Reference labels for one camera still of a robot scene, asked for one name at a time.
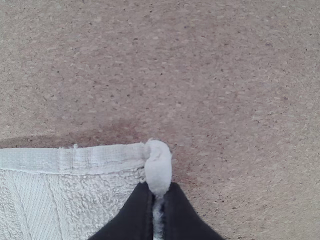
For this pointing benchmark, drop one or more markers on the pale towel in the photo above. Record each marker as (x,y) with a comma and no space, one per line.
(62,195)

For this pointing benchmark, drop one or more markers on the cork mat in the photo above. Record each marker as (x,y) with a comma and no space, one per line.
(175,75)

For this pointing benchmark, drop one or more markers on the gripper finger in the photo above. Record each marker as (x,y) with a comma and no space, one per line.
(182,220)
(132,220)

